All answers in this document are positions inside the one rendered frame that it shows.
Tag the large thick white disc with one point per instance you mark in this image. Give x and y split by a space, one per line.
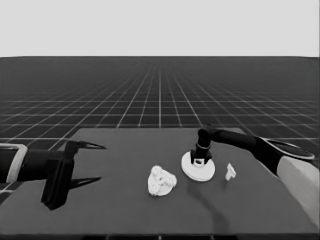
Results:
196 173

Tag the small white T-shaped piece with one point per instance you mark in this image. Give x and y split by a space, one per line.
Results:
230 173

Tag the white round carrier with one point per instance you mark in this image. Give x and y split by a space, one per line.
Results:
165 192

